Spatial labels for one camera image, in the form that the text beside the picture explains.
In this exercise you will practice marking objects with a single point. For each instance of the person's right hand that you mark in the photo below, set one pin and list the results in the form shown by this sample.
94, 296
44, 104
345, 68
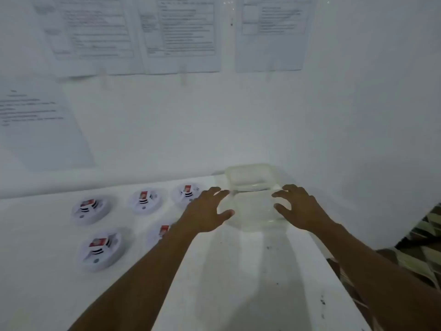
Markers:
303, 210

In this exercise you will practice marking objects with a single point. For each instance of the white smoke detector red label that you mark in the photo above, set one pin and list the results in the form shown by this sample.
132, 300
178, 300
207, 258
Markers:
186, 193
90, 210
146, 200
159, 233
100, 249

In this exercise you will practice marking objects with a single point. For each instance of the person's left hand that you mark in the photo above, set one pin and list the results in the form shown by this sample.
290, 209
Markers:
201, 217

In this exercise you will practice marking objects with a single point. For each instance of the green brown patterned floor mat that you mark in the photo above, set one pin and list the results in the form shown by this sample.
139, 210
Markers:
418, 234

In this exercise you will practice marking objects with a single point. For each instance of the person's left forearm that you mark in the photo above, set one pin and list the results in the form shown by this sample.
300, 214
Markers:
137, 282

